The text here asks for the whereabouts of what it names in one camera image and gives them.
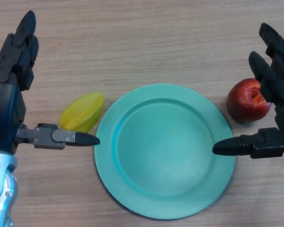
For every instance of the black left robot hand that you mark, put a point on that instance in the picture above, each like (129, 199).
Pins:
(4, 106)

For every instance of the yellow starfruit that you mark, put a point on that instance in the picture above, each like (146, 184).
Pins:
(81, 112)

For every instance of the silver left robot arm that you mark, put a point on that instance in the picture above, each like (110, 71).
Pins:
(0, 184)

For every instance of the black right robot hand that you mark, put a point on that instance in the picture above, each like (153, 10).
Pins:
(267, 145)

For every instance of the green round plate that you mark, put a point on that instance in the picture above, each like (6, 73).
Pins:
(164, 151)

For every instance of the red apple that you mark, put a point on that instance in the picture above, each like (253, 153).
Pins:
(242, 104)

